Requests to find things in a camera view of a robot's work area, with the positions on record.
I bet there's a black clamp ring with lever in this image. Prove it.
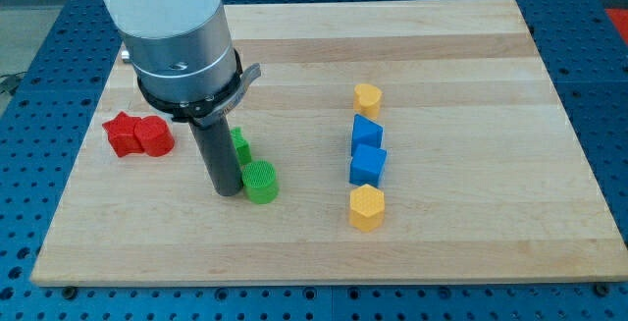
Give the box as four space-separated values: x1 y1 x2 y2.
137 50 261 128

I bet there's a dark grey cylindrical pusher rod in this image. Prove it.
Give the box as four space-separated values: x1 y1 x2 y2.
190 118 243 196

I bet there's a green star block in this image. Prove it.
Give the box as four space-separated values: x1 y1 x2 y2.
230 127 252 166

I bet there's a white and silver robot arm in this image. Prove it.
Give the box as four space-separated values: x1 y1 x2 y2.
103 0 261 196

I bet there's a red circle block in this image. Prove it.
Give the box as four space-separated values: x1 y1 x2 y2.
133 115 175 157

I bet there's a green circle block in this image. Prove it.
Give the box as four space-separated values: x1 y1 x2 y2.
242 160 279 204

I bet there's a red star block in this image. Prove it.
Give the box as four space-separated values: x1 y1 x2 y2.
102 111 144 157

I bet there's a blue triangle block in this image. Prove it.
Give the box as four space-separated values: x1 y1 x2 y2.
351 114 384 154

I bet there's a blue cube block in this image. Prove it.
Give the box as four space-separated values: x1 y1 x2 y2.
349 144 388 187

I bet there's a yellow heart block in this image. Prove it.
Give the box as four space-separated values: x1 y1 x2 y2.
353 83 383 120

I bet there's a yellow hexagon block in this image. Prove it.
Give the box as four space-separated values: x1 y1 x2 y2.
348 185 386 233

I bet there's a wooden board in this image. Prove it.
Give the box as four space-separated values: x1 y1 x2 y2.
30 0 627 287

